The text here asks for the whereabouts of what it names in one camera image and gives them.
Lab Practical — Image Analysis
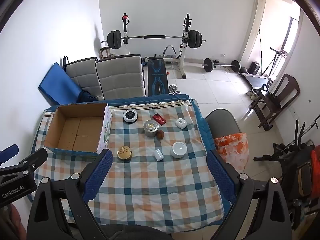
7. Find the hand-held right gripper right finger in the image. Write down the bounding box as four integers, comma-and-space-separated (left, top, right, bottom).
206, 151, 293, 240

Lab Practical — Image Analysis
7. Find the dark wooden chair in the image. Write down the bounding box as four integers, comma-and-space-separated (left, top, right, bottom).
247, 73, 300, 130

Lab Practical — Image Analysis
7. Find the silver round tin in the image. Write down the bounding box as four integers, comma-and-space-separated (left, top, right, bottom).
143, 120, 160, 137

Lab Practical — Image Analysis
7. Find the short barbell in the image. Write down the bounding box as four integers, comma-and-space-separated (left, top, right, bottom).
201, 58, 242, 73

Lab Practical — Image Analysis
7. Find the white barbell rack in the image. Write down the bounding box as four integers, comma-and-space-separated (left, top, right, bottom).
121, 12, 192, 79

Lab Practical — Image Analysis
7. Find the chrome dumbbell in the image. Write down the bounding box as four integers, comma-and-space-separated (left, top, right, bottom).
169, 84, 184, 95

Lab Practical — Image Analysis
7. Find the long barbell with black plates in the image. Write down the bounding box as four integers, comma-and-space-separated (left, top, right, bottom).
101, 30, 207, 49

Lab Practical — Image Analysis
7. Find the grey curved handle bar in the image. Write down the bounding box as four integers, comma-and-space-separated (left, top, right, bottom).
163, 45, 177, 58

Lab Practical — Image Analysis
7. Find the red box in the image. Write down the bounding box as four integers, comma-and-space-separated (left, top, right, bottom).
152, 114, 167, 125

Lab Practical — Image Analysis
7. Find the dark blue cloth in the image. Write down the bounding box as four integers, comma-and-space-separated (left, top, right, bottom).
76, 90, 98, 103

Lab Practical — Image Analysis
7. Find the grey padded chair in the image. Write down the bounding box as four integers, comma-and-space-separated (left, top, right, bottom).
95, 54, 147, 100
65, 57, 104, 100

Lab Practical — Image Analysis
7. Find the grey plastic chair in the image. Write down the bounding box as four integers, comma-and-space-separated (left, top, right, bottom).
204, 109, 242, 140

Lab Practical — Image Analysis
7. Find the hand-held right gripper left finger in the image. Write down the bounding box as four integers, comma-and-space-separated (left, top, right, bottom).
27, 148, 113, 240

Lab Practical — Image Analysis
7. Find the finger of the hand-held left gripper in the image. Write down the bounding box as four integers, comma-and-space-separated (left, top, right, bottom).
0, 144, 19, 165
0, 147, 48, 178

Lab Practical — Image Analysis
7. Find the gold round tin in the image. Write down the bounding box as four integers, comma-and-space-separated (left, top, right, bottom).
117, 146, 132, 161

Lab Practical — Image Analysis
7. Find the black scooter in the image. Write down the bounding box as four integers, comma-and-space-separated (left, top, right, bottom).
254, 120, 320, 205

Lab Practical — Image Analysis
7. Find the plaid blanket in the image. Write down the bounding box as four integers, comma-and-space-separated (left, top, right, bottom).
32, 94, 225, 233

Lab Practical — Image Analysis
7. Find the blue exercise mat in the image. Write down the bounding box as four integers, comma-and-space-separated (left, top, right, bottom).
38, 62, 83, 105

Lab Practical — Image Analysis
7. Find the person's left hand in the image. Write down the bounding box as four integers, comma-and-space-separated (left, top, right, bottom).
0, 202, 26, 240

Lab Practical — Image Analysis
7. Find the black weight bench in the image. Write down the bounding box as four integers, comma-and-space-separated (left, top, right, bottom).
147, 57, 169, 96

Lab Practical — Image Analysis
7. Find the cardboard box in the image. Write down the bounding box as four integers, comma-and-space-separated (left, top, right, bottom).
44, 102, 112, 155

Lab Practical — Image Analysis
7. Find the round black and white device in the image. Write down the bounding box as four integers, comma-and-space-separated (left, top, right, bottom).
123, 109, 137, 124

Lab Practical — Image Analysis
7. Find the orange and white bag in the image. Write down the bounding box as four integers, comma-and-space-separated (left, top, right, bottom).
214, 132, 249, 173

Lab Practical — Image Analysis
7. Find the white round jar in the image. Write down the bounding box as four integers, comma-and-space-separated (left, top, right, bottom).
170, 141, 187, 158

